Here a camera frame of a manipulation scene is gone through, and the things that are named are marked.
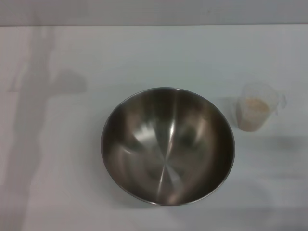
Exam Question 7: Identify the clear plastic measuring cup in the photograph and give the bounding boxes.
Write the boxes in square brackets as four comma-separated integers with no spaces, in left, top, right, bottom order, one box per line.
[237,82,288,132]

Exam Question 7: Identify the stainless steel mixing bowl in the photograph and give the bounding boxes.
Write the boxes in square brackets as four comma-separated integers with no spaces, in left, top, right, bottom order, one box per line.
[100,87,236,207]

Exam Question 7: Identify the white rice grains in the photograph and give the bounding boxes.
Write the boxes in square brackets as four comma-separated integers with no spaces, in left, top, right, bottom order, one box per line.
[239,97,269,132]

